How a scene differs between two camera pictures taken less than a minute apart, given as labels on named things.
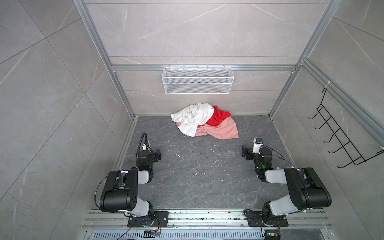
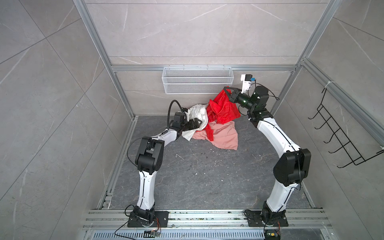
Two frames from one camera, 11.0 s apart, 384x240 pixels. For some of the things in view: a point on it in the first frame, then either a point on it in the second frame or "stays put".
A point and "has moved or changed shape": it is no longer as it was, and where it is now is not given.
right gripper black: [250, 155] to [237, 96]
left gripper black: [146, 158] to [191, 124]
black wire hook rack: [335, 129] stays put
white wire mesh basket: [197, 80] stays put
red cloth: [218, 116] has moved or changed shape
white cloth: [192, 116] has moved or changed shape
